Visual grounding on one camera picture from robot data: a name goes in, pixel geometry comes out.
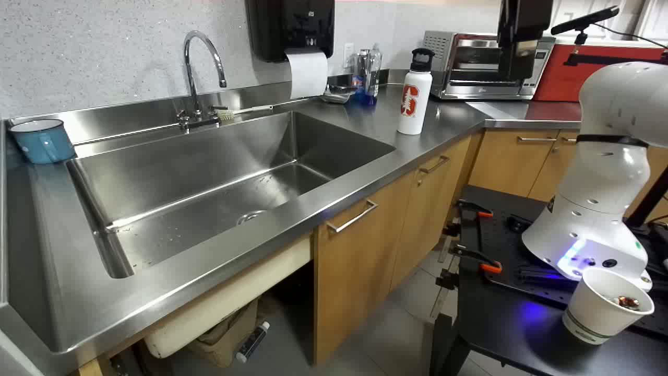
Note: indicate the white water bottle black lid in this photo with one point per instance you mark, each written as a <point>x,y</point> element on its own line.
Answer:
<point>414,97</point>

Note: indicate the wooden cabinet door below bottle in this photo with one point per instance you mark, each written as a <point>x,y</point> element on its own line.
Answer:
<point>436,209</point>

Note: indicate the stainless steel toaster oven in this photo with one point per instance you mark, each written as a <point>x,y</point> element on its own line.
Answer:
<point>482,69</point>

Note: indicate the red box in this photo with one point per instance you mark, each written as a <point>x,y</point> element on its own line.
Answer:
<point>565,76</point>

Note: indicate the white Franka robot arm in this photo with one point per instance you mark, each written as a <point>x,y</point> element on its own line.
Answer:
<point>602,189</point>

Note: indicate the wooden corner cabinet door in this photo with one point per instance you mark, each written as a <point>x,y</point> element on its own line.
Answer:
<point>512,163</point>

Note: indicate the black camera on stand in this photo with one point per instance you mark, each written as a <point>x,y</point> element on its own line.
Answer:
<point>583,22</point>

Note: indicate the black paper towel dispenser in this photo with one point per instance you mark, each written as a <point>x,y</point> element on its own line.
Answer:
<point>293,24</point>

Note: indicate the wooden cabinet door beside sink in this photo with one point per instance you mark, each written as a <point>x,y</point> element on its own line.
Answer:
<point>356,279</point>

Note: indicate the metal dish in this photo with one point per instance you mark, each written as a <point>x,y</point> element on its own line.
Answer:
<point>339,87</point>

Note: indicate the chrome gooseneck faucet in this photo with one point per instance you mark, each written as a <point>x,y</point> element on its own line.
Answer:
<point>200,76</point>

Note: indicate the orange and black clamp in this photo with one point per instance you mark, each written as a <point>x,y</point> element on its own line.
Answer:
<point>476,212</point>
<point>483,261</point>

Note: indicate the clear soap bottle blue liquid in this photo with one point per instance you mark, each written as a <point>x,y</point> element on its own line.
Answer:
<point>366,76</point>

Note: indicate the stainless steel sink basin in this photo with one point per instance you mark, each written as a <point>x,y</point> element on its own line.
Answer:
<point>209,189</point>

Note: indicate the white paper towel sheet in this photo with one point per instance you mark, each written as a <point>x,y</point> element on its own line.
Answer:
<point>308,73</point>

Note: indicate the black robot table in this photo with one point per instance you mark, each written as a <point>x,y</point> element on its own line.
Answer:
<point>502,314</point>

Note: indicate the white paper cup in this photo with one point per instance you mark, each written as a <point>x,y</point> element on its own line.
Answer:
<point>602,305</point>

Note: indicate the cream panel under sink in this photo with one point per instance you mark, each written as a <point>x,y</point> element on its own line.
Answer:
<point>222,299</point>

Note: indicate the tan trash bin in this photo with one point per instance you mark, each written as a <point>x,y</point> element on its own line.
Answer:
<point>226,336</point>

